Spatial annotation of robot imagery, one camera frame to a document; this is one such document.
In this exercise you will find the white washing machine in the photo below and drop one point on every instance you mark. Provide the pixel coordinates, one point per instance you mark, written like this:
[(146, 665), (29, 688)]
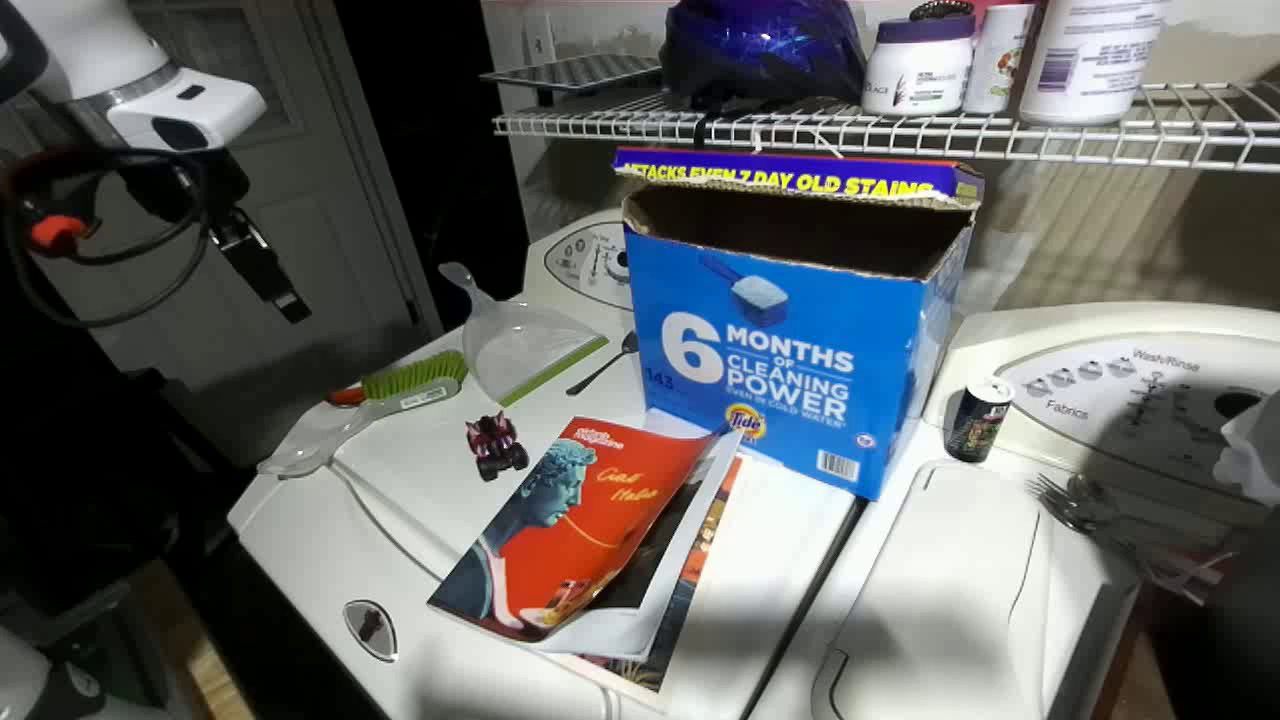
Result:
[(364, 509)]

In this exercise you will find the short white jar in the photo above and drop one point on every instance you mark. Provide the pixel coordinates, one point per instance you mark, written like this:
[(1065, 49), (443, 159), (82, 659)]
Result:
[(918, 64)]

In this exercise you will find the large white tub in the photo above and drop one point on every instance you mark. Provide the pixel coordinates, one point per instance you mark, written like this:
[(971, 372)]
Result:
[(1088, 58)]

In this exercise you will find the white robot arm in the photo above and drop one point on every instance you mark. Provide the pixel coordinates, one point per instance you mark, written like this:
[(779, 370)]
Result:
[(152, 123)]

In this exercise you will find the blue detergent cardboard box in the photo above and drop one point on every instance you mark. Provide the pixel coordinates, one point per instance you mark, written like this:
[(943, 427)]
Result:
[(800, 300)]

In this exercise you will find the orange red magazine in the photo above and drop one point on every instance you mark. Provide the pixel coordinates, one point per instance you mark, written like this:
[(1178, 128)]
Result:
[(602, 547)]

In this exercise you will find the white dryer machine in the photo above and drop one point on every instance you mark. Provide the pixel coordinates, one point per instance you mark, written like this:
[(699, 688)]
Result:
[(959, 592)]

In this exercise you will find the small dark can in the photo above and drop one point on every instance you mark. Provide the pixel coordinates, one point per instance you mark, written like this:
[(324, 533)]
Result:
[(978, 416)]

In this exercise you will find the black spoon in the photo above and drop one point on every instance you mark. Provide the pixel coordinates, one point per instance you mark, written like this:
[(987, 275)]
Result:
[(625, 348)]

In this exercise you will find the blue purple bag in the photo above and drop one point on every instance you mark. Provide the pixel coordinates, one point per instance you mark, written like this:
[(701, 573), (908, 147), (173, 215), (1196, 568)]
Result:
[(760, 49)]

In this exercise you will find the gray door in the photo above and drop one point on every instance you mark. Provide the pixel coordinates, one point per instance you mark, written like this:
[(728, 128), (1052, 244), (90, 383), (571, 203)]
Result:
[(315, 187)]

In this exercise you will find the dark cloth pile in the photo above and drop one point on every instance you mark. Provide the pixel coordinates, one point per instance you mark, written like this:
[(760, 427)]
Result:
[(1178, 485)]

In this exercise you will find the white wire shelf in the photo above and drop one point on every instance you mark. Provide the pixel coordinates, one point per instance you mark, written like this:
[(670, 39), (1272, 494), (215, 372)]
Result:
[(1171, 126)]

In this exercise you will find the green orange brush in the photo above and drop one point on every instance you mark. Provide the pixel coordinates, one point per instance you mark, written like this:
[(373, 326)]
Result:
[(410, 386)]

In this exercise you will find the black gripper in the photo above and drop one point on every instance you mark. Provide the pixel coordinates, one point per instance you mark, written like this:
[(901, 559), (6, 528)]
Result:
[(201, 189)]

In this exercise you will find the slim white bottle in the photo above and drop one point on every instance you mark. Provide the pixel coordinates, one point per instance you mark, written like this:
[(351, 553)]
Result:
[(1000, 29)]

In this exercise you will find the red black toy car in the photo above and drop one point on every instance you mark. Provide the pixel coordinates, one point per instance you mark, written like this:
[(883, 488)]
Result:
[(492, 444)]

